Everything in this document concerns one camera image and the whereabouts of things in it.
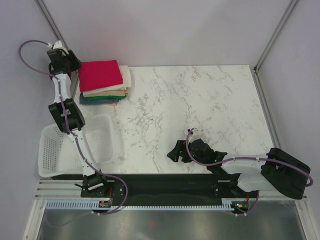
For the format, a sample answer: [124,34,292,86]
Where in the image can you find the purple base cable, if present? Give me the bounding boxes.
[224,189,261,218]
[44,174,130,229]

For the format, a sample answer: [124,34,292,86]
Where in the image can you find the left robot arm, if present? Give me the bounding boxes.
[47,48,110,198]

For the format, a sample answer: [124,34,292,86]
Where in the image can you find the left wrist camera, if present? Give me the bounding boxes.
[47,40,69,55]

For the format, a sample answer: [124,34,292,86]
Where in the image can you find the folded salmon t shirt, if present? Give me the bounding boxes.
[106,99,120,107]

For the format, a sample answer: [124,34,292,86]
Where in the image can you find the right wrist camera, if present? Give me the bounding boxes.
[187,127,201,143]

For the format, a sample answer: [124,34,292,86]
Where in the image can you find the red t shirt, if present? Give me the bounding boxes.
[78,60,124,92]

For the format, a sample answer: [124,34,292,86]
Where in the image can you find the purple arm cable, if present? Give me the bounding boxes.
[186,127,315,187]
[19,39,106,181]

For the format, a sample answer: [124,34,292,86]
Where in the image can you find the left aluminium frame post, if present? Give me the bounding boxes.
[35,0,70,50]

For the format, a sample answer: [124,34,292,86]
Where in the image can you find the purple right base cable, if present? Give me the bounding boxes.
[224,189,261,218]

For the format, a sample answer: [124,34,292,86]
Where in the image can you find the white cable duct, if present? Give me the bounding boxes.
[45,199,234,211]

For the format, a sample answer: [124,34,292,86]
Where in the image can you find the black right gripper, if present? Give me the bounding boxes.
[166,140,208,167]

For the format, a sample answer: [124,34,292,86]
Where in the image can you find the right aluminium frame post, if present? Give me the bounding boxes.
[252,0,300,75]

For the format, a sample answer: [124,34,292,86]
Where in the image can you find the folded green t shirt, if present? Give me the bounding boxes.
[85,95,127,101]

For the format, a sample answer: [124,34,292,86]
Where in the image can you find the white plastic basket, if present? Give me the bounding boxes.
[38,114,115,178]

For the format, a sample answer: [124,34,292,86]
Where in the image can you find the aluminium frame post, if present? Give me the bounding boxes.
[252,0,300,75]
[35,0,70,50]

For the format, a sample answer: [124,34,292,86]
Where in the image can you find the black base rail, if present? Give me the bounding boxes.
[93,173,257,206]

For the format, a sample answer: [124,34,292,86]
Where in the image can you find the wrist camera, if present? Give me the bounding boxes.
[187,127,201,143]
[47,40,69,55]

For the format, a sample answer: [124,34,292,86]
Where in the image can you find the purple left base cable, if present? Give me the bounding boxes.
[44,174,130,229]

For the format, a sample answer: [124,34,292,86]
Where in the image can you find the folded white t shirt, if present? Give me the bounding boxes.
[87,65,132,92]

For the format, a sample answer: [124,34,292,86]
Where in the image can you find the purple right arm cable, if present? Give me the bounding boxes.
[186,127,315,187]

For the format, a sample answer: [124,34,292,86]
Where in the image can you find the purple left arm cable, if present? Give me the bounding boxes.
[19,39,106,181]

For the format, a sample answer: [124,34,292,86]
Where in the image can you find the folded beige t shirt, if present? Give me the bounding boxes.
[83,89,129,98]

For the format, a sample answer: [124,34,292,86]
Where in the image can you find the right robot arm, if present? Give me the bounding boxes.
[167,138,314,200]

